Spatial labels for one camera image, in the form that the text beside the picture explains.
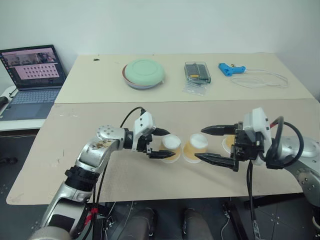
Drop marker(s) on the red tape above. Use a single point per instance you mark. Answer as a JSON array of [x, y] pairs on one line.
[[91, 216]]

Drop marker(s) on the dark rounded shape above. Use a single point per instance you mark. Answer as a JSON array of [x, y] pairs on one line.
[[197, 225], [138, 225]]

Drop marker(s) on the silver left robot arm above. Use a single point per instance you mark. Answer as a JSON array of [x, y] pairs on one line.
[[95, 155]]

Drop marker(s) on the clear plastic bags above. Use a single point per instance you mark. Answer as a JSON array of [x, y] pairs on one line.
[[195, 88]]

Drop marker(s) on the white plastic cup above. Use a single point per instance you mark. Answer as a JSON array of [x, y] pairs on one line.
[[171, 143], [196, 146]]

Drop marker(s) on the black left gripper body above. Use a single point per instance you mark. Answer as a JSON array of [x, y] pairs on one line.
[[144, 143]]

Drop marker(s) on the black table frame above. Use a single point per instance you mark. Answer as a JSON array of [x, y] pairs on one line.
[[237, 220]]

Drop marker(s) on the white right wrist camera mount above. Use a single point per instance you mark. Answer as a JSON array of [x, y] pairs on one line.
[[258, 122]]

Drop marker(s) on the black object beside laptop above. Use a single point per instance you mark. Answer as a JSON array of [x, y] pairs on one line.
[[3, 100]]

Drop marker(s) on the blue glue gun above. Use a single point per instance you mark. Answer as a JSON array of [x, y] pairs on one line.
[[228, 69]]

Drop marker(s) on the clear plastic parts box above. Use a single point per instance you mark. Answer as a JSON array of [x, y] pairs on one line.
[[197, 71]]

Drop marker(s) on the open grey laptop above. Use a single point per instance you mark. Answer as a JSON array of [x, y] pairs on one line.
[[32, 82]]

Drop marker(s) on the middle white plastic cup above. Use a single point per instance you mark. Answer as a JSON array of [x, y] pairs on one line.
[[196, 146]]

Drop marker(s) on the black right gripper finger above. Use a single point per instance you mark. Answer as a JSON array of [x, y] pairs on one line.
[[215, 160], [217, 130]]

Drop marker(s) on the left white plastic cup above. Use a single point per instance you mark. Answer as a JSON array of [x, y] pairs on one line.
[[171, 143]]

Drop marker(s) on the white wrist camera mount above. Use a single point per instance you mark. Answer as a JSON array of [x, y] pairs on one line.
[[143, 122], [258, 122]]

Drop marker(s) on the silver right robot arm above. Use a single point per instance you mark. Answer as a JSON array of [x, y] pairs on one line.
[[308, 150]]

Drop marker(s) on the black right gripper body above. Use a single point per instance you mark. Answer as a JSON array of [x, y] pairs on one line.
[[246, 145]]

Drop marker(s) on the green plate stack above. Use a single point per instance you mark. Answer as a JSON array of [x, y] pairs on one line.
[[145, 72]]

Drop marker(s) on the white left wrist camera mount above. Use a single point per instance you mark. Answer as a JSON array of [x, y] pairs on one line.
[[143, 122]]

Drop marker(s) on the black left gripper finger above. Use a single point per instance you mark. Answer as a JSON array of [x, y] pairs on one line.
[[162, 154], [161, 131]]

